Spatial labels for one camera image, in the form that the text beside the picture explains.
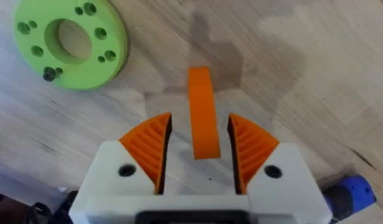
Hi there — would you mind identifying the blue electric screwdriver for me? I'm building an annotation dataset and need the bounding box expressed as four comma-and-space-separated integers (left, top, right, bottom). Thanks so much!
322, 175, 377, 222

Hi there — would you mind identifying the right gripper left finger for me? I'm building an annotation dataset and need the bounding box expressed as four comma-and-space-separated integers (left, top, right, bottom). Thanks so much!
75, 112, 173, 200

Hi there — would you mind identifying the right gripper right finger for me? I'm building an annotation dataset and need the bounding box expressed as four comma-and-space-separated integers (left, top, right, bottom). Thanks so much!
227, 113, 326, 200

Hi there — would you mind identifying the orange ribbed wedge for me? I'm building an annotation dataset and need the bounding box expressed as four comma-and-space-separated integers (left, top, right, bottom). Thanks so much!
187, 67, 222, 161

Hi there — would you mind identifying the black screw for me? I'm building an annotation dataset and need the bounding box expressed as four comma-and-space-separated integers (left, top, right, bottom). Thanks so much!
42, 67, 57, 83

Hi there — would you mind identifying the green disc with holes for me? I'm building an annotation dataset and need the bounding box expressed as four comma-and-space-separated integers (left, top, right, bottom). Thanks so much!
13, 0, 129, 91

